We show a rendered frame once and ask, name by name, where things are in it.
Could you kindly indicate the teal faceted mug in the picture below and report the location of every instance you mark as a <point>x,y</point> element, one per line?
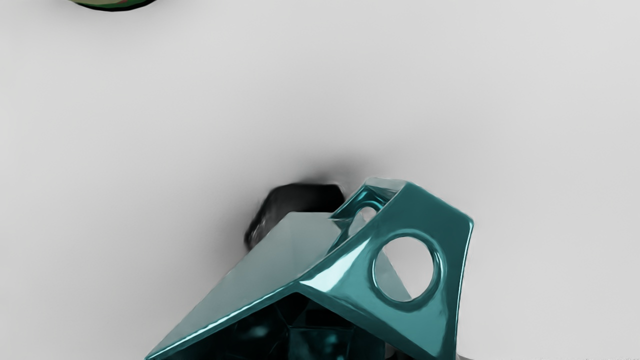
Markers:
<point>280,260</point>

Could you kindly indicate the green round object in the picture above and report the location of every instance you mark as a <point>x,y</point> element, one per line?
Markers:
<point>111,4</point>

